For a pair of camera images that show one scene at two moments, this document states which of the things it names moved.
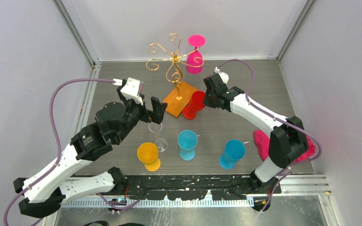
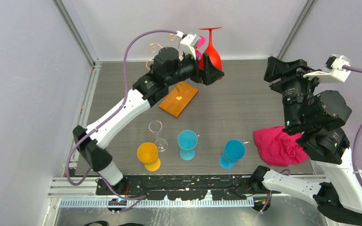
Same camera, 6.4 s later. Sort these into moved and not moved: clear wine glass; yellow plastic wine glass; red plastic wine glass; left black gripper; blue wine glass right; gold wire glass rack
Moved: left black gripper; red plastic wine glass
Not moved: yellow plastic wine glass; blue wine glass right; gold wire glass rack; clear wine glass
